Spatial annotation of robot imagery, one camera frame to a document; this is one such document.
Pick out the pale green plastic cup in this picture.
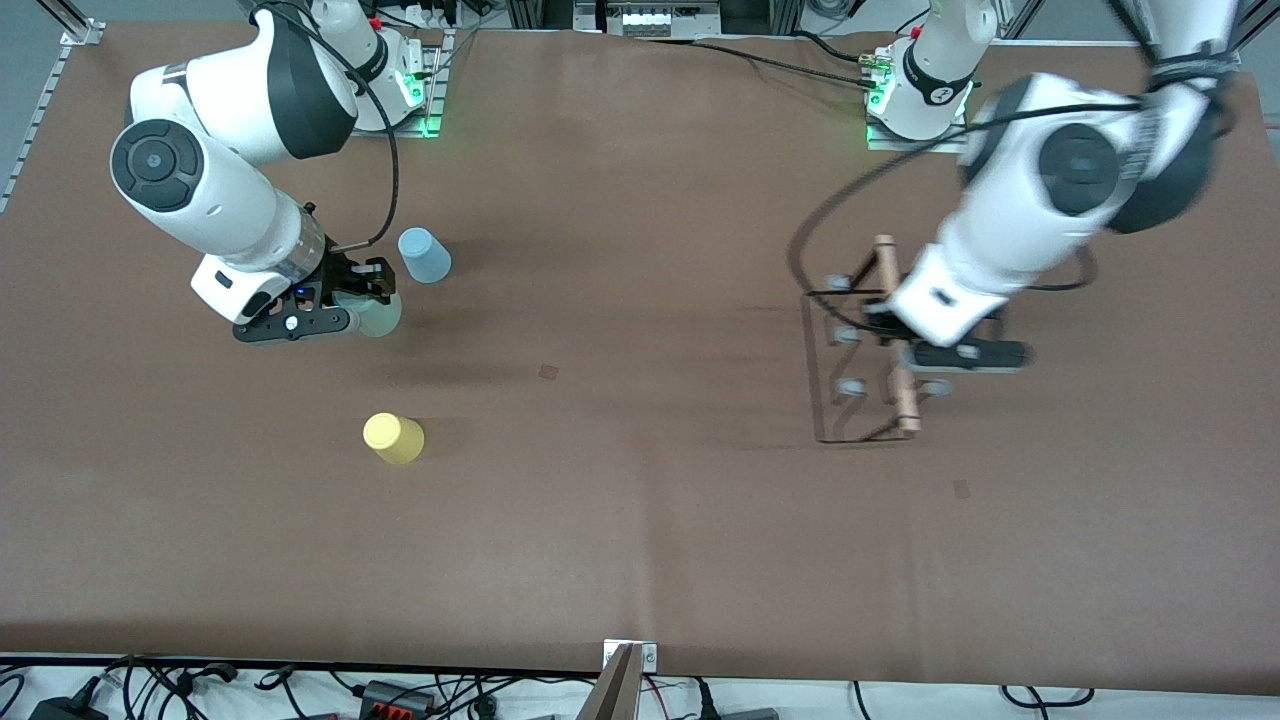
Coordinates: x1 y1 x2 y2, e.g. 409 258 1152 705
340 288 404 340

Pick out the black wire cup holder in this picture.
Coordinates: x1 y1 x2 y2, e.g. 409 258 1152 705
804 234 957 447

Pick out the light blue plastic cup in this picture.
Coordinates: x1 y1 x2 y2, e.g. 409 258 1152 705
397 227 453 285

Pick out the yellow plastic cup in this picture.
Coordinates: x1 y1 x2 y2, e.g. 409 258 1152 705
362 412 426 466

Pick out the white power strip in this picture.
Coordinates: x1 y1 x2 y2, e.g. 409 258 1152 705
403 2 473 30

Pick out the orange black connector box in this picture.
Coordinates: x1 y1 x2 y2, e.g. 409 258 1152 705
361 679 434 718

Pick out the black power adapter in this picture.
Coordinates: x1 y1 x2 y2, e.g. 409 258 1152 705
27 697 110 720

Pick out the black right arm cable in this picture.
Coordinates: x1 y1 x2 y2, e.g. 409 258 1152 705
250 4 402 252

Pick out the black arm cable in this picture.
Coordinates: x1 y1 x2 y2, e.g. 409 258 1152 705
250 4 402 252
787 94 1147 303

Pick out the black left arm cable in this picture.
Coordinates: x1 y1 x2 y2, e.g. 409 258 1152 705
787 94 1147 303

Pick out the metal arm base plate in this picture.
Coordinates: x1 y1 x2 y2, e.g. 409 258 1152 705
378 28 457 139
865 108 969 154

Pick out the black cable on table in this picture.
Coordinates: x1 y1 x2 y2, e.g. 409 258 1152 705
690 36 883 93

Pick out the aluminium table edge rail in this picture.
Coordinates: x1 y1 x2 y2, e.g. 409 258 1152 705
0 17 105 213

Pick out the aluminium frame equipment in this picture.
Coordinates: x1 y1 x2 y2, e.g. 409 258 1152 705
505 0 803 41

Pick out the small metal bracket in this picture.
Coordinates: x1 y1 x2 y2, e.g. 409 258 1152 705
602 639 659 674

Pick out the black cable with plug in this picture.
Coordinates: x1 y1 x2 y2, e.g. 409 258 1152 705
174 661 242 693

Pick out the looped black cable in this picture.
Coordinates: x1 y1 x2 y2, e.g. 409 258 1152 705
999 684 1097 708

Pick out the grey camera mount bar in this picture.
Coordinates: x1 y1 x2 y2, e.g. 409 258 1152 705
577 644 644 720

